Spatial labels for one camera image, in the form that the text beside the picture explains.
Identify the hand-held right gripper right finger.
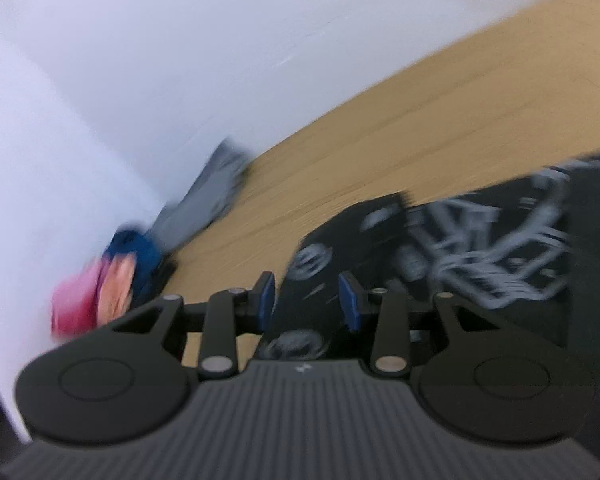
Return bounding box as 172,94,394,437
338,270,507,377

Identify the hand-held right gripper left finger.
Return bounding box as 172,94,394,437
111,270,277,380

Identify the black astronaut print t-shirt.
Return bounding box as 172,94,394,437
255,148,600,480

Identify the grey cloth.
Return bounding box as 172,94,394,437
149,139,255,255

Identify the blue cloth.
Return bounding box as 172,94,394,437
104,229,177,308

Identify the orange cloth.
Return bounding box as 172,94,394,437
97,254,137,325

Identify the pink cloth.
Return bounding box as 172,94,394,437
50,259,107,337

